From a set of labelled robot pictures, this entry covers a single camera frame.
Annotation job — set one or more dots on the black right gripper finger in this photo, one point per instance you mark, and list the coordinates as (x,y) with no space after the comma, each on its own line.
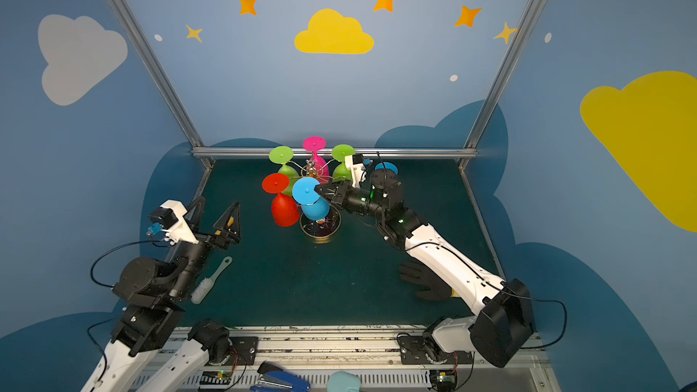
(333,188)
(335,199)

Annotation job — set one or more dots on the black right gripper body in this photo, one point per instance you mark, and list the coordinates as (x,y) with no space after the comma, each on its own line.
(342,196)

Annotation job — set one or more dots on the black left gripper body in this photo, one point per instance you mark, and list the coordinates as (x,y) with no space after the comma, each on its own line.
(206,236)

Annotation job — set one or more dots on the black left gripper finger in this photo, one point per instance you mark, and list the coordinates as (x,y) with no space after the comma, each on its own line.
(228,227)
(194,212)

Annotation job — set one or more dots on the blue wine glass front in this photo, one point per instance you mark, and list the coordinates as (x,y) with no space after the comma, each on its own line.
(312,206)

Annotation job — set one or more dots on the blue wine glass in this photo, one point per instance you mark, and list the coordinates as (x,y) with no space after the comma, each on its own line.
(387,166)
(312,206)

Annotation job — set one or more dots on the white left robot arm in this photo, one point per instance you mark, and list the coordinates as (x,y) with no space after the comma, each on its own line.
(154,290)

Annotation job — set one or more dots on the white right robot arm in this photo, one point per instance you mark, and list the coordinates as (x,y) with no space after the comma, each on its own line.
(502,318)

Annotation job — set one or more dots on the green wine glass right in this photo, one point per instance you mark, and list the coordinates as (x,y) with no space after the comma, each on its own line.
(338,153)

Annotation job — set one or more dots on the green wine glass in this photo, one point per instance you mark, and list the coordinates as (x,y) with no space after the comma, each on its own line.
(338,153)
(282,156)

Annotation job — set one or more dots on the pink wine glass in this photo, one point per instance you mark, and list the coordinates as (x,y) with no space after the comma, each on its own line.
(316,167)

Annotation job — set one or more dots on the red wine glass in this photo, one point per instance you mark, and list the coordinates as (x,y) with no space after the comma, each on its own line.
(285,211)

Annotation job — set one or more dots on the green wine glass left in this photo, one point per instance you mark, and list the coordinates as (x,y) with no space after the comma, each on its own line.
(282,156)

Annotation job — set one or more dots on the grey white brush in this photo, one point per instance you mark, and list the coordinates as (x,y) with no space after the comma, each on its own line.
(206,285)

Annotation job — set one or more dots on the black work glove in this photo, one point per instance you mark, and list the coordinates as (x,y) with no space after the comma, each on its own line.
(430,287)

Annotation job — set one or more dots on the small green circuit board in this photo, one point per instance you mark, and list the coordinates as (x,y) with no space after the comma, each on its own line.
(215,380)

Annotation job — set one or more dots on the blue stapler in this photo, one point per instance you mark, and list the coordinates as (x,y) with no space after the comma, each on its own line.
(275,379)

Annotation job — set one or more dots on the light teal plastic object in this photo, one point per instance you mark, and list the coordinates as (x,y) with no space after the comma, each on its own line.
(342,381)

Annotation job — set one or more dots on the small right circuit board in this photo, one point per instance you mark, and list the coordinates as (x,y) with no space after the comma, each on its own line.
(443,381)

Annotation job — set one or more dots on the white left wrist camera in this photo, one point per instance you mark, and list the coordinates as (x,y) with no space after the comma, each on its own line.
(168,221)

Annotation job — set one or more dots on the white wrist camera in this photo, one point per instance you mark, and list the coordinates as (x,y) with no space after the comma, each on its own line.
(168,221)
(355,163)

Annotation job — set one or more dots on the gold wire wine glass rack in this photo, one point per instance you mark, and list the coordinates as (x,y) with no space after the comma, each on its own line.
(320,231)

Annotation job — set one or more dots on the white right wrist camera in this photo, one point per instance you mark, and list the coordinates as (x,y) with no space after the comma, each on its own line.
(355,163)

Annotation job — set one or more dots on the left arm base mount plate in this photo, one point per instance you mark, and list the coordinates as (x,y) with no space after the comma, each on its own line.
(240,351)

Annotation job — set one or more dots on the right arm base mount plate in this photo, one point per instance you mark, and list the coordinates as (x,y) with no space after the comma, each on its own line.
(413,350)

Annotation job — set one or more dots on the aluminium left frame post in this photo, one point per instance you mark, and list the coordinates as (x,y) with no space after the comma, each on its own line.
(134,31)

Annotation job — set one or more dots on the aluminium frame post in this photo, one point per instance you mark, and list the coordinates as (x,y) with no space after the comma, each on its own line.
(134,31)
(513,53)

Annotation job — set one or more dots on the aluminium right frame post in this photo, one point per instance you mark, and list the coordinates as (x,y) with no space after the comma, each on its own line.
(513,53)

